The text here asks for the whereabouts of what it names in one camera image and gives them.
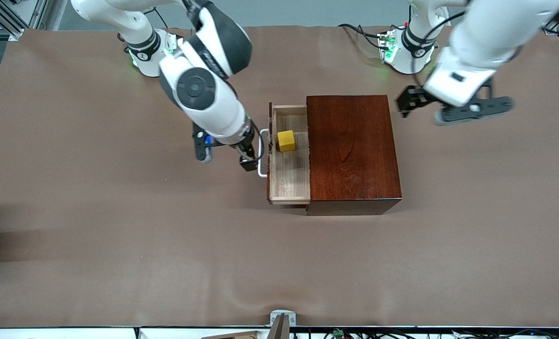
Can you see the small green connector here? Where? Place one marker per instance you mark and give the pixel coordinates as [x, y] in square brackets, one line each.
[338, 333]

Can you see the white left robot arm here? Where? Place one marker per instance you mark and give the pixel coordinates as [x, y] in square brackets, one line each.
[486, 37]

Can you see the brown table cover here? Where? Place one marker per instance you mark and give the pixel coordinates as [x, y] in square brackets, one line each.
[166, 259]

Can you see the yellow wooden block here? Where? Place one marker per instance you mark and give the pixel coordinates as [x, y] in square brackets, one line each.
[286, 141]

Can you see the dark brown wooden cabinet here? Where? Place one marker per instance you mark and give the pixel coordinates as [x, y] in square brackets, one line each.
[354, 155]

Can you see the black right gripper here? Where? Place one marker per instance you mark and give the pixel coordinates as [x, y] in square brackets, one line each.
[245, 151]

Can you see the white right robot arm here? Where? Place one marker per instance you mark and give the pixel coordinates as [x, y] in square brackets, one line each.
[213, 108]

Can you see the aluminium frame profile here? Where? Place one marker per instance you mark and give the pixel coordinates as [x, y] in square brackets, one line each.
[39, 12]

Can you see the light wooden board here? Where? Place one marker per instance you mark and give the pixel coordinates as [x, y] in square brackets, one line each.
[237, 335]

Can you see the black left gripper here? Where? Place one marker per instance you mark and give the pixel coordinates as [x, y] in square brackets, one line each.
[411, 100]

